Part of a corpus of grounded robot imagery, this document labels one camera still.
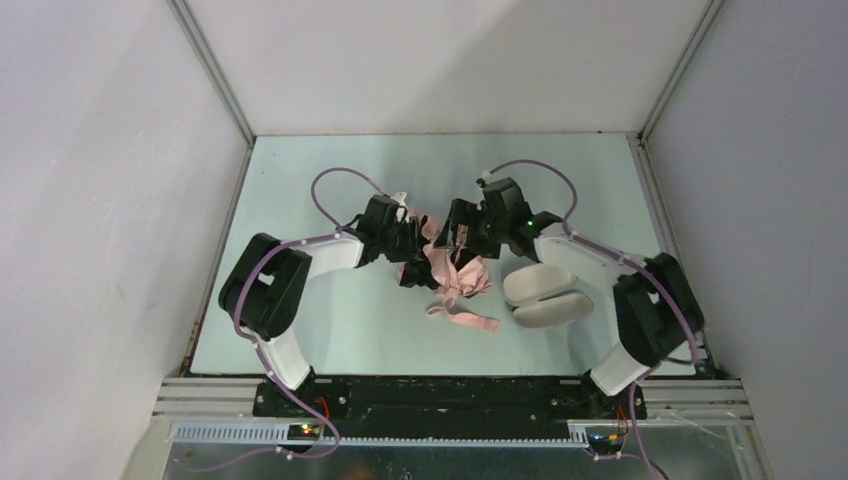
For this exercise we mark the left controller board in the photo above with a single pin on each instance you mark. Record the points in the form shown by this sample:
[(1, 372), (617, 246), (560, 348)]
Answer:
[(304, 432)]

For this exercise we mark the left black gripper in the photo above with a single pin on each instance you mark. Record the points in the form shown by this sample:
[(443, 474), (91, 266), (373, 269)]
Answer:
[(411, 240)]

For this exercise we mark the right controller board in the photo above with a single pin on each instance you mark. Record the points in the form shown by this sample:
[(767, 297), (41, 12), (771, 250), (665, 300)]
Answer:
[(605, 446)]

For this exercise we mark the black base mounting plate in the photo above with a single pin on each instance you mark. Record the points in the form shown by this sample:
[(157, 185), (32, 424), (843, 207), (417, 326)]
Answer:
[(510, 408)]

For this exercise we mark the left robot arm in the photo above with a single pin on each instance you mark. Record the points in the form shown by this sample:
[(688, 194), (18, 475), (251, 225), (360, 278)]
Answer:
[(264, 289)]

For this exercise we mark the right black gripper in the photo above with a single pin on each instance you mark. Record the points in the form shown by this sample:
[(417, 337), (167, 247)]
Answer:
[(460, 234)]

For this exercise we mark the pink folding umbrella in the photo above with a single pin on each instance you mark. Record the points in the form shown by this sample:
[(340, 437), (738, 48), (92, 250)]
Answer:
[(461, 276)]

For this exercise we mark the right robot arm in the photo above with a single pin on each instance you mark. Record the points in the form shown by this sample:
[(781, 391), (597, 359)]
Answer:
[(654, 306)]

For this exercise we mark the white oval storage case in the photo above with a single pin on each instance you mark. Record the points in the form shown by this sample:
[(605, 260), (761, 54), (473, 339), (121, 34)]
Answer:
[(543, 296)]

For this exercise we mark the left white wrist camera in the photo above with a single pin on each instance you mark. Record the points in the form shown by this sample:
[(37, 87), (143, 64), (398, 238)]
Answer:
[(402, 211)]

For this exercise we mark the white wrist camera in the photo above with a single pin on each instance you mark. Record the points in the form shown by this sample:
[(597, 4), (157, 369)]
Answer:
[(402, 211), (485, 179)]

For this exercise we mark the aluminium frame rail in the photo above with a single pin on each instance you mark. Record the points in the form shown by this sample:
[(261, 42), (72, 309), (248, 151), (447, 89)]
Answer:
[(220, 410)]

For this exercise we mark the controller board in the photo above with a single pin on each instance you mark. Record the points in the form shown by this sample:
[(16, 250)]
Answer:
[(304, 432), (605, 446)]

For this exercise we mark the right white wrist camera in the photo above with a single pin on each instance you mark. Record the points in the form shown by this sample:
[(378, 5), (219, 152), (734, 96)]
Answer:
[(485, 179)]

